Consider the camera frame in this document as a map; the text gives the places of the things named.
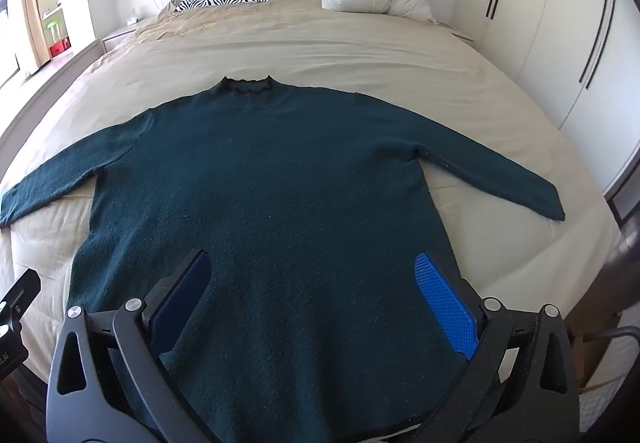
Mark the beige curtain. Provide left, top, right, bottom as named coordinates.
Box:
left=17, top=0, right=47, bottom=76

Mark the cardboard box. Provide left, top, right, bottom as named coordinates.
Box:
left=570, top=328, right=601, bottom=391

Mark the white wardrobe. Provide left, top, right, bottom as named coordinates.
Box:
left=450, top=0, right=640, bottom=204

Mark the bed with beige sheet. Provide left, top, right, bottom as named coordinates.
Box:
left=0, top=0, right=622, bottom=376

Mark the white nightstand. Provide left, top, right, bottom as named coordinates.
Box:
left=102, top=16, right=151, bottom=54

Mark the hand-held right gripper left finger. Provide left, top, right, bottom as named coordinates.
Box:
left=46, top=249, right=213, bottom=443

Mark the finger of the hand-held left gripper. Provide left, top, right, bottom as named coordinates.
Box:
left=0, top=268, right=42, bottom=324

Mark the grey chair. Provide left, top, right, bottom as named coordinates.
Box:
left=580, top=323, right=633, bottom=376

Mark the dark teal knit sweater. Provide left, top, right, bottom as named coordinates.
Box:
left=0, top=74, right=566, bottom=443

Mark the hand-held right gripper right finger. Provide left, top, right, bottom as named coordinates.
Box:
left=414, top=252, right=581, bottom=443

